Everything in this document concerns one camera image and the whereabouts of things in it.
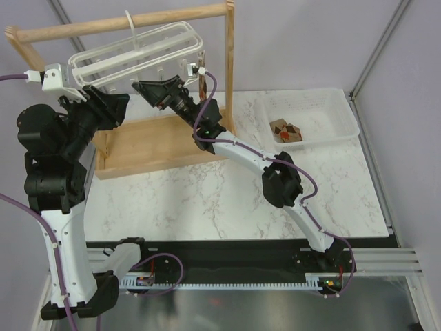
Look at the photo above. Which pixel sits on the argyle sock beige orange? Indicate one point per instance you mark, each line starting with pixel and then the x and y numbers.
pixel 202 85

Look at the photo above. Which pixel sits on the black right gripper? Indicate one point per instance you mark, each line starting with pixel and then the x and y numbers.
pixel 156 93

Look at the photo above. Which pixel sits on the aluminium frame post left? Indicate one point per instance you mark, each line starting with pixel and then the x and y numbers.
pixel 81 51

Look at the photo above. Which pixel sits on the aluminium frame post right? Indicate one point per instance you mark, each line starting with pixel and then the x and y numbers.
pixel 387 33

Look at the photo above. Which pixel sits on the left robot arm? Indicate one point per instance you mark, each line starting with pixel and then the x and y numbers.
pixel 55 186

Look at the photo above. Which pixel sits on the aluminium frame post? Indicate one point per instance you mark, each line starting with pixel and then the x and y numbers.
pixel 387 33
pixel 81 51

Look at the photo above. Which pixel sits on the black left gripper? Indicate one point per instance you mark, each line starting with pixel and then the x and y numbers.
pixel 109 108

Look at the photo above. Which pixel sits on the wooden hanger stand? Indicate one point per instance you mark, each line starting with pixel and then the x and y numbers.
pixel 152 144

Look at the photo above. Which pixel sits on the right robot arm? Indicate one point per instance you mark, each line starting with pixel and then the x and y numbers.
pixel 285 185

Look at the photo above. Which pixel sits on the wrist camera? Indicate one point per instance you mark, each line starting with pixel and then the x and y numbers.
pixel 55 81
pixel 193 73

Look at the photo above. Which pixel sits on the white plastic clip hanger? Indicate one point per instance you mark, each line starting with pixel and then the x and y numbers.
pixel 153 55

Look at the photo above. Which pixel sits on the white perforated plastic basket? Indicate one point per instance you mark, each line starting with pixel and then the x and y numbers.
pixel 323 116

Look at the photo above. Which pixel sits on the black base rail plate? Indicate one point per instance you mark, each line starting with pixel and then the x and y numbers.
pixel 239 260

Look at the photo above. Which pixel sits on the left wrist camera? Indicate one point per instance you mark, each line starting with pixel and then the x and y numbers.
pixel 55 81

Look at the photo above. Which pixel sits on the white cable duct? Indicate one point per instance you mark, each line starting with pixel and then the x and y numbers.
pixel 143 281

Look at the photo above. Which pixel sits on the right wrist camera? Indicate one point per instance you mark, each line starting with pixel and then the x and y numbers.
pixel 193 73

